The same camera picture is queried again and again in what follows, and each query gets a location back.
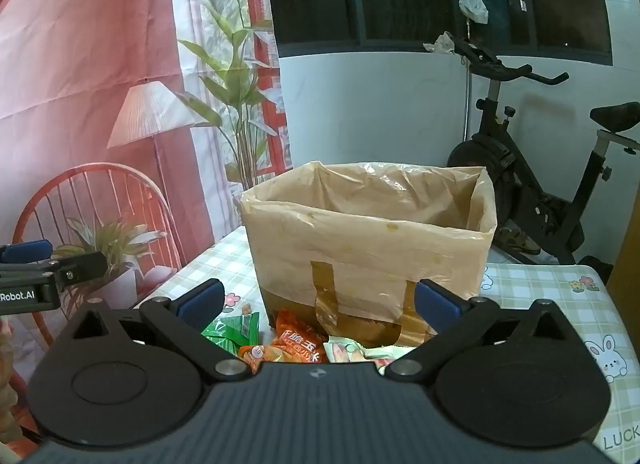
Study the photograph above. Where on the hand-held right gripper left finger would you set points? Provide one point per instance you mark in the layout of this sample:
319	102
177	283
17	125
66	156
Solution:
200	300

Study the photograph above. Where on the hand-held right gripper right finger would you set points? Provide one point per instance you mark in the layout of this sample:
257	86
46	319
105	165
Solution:
434	305

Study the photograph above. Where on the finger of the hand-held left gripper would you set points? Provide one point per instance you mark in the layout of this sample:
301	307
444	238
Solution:
27	250
82	266

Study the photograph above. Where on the cardboard box with plastic liner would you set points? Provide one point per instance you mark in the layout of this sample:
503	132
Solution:
370	229

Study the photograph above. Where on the large orange chip packet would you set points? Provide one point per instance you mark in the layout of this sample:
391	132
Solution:
296	339

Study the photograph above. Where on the green snack packet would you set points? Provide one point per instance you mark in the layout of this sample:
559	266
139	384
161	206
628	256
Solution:
231	329

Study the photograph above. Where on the small brown wrapped candy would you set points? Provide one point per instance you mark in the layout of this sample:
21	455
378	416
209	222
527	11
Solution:
245	310

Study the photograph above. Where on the pale snack packet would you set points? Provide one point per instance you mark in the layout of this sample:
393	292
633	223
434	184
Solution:
352	350

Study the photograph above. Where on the checked cartoon tablecloth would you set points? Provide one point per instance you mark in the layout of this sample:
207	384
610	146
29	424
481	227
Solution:
530	284

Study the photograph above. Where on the brown sandals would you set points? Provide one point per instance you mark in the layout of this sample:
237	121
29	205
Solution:
517	241

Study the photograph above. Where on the black exercise bike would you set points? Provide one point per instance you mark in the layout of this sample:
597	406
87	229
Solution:
520	169

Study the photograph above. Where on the printed backdrop cloth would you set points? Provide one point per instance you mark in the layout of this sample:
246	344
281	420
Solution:
75	54

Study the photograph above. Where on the white crumpled cloth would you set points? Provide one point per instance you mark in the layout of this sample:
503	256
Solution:
440	43

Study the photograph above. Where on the white hanging plastic bag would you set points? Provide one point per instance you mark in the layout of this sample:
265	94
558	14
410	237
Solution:
474	8

